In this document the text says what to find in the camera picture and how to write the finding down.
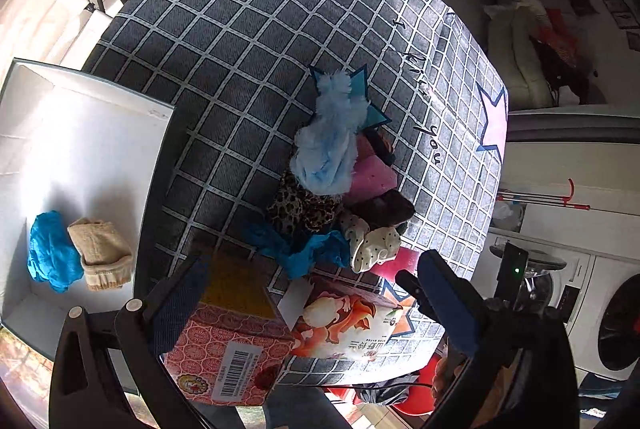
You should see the orange printed tissue packet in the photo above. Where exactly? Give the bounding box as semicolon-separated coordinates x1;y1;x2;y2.
290;279;416;360

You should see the leopard print cloth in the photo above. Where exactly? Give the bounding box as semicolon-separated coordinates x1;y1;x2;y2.
266;169;346;235

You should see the beige folded sock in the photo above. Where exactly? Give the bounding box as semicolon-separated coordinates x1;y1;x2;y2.
67;218;135;292

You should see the blue crumpled cloth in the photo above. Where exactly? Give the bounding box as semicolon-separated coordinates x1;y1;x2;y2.
27;210;85;294
247;226;351;280

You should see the grey checkered star blanket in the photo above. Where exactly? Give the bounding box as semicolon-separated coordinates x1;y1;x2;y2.
82;0;511;385

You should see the striped crochet boot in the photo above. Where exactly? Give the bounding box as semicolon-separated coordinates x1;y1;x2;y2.
350;132;417;230

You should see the pink foam sponge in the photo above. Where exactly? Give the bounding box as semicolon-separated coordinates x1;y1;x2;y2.
347;154;399;205

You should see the red patterned cardboard carton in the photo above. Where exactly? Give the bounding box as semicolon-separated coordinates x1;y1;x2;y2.
160;249;296;407

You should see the red cloth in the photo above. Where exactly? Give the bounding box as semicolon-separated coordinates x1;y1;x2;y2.
532;6;581;60

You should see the white storage box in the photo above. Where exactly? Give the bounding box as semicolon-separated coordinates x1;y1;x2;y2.
0;58;176;395

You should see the white polka dot cloth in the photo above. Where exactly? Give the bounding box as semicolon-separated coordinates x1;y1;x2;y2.
340;215;403;274

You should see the white sofa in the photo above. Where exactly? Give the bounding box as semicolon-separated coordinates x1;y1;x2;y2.
482;0;640;110

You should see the red plastic stool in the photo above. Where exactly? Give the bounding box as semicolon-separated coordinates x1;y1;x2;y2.
325;349;451;417

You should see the white paper slip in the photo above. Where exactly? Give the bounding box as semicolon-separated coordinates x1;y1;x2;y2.
277;281;313;330

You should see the light blue fluffy cloth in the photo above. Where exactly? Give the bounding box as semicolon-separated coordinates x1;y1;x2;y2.
292;69;373;196

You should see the pink cloth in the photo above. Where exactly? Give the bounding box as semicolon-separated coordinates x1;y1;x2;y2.
375;246;423;280

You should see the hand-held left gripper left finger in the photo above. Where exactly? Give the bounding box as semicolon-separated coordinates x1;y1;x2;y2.
48;254;213;429

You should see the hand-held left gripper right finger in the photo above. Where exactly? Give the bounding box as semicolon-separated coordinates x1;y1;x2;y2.
395;250;581;429

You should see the black cloth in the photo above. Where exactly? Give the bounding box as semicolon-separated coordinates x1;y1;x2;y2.
537;42;601;105

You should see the white washing machine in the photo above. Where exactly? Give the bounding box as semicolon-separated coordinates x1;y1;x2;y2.
487;229;640;385

